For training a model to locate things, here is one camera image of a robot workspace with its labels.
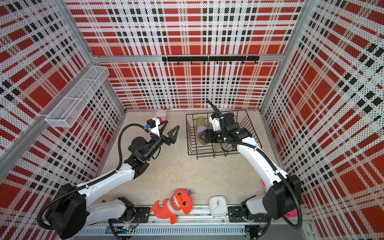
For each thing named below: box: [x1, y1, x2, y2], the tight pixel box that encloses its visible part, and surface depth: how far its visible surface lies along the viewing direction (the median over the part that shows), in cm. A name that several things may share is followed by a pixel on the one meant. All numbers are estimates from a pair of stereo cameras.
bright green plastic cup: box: [195, 117, 207, 132], surface depth 103 cm
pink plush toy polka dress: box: [155, 109, 168, 124], surface depth 113 cm
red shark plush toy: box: [150, 189, 194, 225], surface depth 72 cm
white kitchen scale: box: [209, 195, 228, 218], surface depth 76 cm
